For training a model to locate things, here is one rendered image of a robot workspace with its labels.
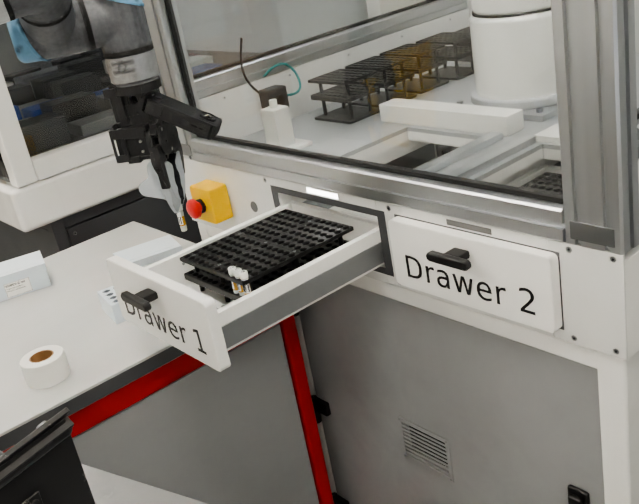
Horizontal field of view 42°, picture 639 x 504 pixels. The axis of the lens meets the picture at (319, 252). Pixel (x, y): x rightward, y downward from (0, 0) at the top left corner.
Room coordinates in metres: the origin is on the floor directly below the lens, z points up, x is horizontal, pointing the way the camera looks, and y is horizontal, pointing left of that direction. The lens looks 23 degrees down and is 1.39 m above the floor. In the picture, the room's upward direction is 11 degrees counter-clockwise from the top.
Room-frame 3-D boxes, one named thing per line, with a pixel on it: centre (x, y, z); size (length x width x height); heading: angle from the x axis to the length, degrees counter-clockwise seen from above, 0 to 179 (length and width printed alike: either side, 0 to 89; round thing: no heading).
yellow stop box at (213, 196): (1.56, 0.19, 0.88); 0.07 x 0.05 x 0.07; 36
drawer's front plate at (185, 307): (1.11, 0.24, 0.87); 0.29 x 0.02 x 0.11; 36
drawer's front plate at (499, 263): (1.05, -0.20, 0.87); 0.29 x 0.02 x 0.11; 36
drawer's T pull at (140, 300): (1.10, 0.26, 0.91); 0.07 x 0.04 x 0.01; 36
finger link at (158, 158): (1.25, 0.21, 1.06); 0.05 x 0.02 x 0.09; 165
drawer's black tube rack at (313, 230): (1.23, 0.08, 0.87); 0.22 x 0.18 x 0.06; 126
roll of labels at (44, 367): (1.18, 0.47, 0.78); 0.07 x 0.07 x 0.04
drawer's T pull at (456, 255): (1.03, -0.18, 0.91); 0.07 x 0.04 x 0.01; 36
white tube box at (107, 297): (1.40, 0.34, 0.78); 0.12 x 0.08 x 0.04; 117
